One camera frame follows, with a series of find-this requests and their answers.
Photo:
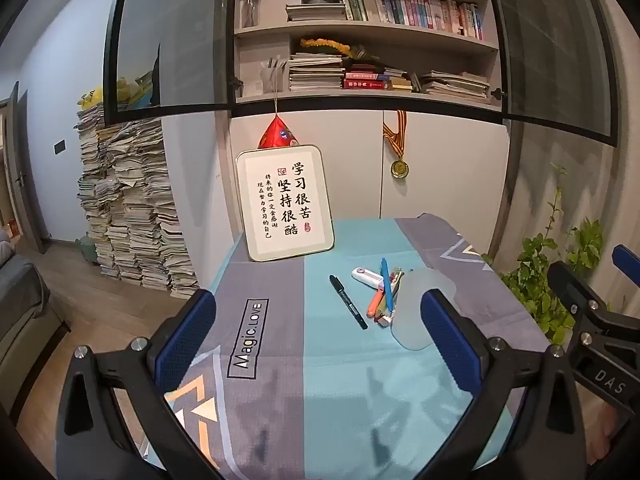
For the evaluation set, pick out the black marker pen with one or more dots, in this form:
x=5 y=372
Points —
x=347 y=301

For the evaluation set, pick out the yellow flower garland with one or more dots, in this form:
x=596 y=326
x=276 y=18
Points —
x=330 y=45

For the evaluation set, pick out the large stack of magazines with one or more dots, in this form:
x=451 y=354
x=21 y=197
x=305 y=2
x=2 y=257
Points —
x=315 y=75

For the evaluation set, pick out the yellow plush toy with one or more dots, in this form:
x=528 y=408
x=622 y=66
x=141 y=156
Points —
x=92 y=96

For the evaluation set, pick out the glass jar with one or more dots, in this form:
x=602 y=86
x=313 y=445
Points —
x=251 y=7

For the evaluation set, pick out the stack of beige books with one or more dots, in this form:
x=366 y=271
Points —
x=400 y=82

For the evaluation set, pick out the stack of loose papers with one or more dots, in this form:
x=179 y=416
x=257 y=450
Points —
x=452 y=85

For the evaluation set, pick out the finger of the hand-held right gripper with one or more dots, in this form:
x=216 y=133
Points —
x=570 y=285
x=627 y=260

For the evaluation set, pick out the teal bin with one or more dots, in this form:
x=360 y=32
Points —
x=89 y=250

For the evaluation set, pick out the stack of red books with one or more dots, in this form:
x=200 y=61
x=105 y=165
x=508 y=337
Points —
x=362 y=82

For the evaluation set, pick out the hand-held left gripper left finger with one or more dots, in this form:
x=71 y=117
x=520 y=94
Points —
x=185 y=330

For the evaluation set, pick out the green potted plant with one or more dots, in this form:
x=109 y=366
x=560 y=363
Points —
x=537 y=270

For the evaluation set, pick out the black wall switch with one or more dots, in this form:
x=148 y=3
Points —
x=59 y=146

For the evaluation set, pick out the white correction tape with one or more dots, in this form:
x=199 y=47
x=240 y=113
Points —
x=362 y=275

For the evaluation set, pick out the printed blue grey tablecloth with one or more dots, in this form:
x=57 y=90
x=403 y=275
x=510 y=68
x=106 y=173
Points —
x=300 y=385

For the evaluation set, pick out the blue pen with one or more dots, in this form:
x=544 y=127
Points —
x=386 y=280

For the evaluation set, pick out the row of pastel books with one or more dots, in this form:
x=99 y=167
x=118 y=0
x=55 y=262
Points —
x=415 y=10

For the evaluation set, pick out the framed calligraphy board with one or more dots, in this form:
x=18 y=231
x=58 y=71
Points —
x=285 y=200

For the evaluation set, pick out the dark glass cabinet door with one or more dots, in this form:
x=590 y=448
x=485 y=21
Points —
x=170 y=35
x=550 y=50

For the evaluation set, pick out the grey room door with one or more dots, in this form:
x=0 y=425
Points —
x=22 y=175

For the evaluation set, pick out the translucent plastic cup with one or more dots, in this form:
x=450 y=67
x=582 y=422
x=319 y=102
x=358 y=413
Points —
x=410 y=310

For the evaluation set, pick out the red hanging ornament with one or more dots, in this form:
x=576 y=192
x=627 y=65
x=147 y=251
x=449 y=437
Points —
x=275 y=135

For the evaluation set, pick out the white bookshelf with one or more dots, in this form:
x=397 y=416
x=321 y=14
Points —
x=250 y=60

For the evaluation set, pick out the grey sofa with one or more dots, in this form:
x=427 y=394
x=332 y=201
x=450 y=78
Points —
x=25 y=320

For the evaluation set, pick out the small stack of magazines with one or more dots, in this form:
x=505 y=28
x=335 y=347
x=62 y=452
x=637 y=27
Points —
x=315 y=11

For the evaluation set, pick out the clear pen with red print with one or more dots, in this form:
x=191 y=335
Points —
x=399 y=282

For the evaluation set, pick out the white desk organizer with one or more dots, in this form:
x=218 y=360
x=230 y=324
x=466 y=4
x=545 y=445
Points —
x=272 y=80

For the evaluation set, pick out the gold medal with striped ribbon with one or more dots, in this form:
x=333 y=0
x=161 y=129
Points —
x=399 y=167

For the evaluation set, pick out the orange pen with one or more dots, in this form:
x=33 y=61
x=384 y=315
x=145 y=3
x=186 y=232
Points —
x=375 y=302

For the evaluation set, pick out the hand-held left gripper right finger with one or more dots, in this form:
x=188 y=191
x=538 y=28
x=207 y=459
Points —
x=450 y=340

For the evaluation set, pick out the tall pile of books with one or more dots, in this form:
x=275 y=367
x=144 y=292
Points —
x=135 y=220

